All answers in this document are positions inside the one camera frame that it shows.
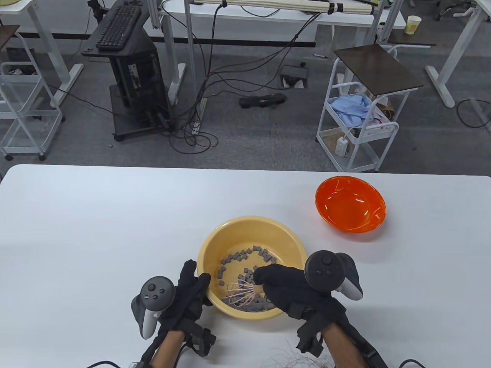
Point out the person's right hand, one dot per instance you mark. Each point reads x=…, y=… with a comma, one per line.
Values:
x=287, y=287

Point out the person's left hand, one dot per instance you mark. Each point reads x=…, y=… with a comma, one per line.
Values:
x=188, y=295

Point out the pile of grey toy blocks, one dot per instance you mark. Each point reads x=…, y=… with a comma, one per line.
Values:
x=232, y=257

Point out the yellow plastic basin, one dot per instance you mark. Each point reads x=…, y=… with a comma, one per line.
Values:
x=245, y=234

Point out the orange translucent bowl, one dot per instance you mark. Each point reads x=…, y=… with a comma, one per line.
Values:
x=349, y=203

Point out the person's right forearm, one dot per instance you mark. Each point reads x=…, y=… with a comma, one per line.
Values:
x=341, y=345

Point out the person's left forearm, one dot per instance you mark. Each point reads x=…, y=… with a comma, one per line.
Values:
x=167, y=349

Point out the grey left hand controller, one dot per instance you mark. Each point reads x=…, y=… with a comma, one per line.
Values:
x=157, y=291

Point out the grey hand controller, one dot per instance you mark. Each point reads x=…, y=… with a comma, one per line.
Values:
x=322, y=268
x=157, y=291

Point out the grey right hand controller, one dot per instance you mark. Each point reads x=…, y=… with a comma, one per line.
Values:
x=322, y=268

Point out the black power strip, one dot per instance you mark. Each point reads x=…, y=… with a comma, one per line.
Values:
x=262, y=100

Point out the blue cloth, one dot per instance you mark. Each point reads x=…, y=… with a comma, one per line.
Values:
x=351, y=109

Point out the floor socket box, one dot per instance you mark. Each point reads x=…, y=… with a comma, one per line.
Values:
x=294, y=73

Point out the black computer cart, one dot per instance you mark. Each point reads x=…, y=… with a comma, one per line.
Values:
x=142, y=76

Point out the white trolley with dark top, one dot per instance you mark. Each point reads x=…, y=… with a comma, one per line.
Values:
x=376, y=69

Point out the white desk with T-foot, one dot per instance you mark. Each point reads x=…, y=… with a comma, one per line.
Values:
x=439, y=84
x=44, y=42

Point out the long white desk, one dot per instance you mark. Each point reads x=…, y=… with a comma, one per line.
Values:
x=268, y=19

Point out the black keyboard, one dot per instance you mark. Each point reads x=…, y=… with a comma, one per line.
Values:
x=117, y=28

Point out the dark wooden side table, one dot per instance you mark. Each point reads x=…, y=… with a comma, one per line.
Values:
x=410, y=38

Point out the paper cup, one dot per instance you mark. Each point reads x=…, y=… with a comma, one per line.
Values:
x=413, y=26

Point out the grey office chair base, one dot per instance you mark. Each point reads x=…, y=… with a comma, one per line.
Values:
x=462, y=13

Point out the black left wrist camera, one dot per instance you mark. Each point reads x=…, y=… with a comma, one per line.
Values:
x=201, y=339

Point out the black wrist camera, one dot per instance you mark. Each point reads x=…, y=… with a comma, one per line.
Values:
x=308, y=339
x=201, y=339

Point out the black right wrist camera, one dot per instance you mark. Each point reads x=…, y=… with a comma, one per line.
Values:
x=308, y=339

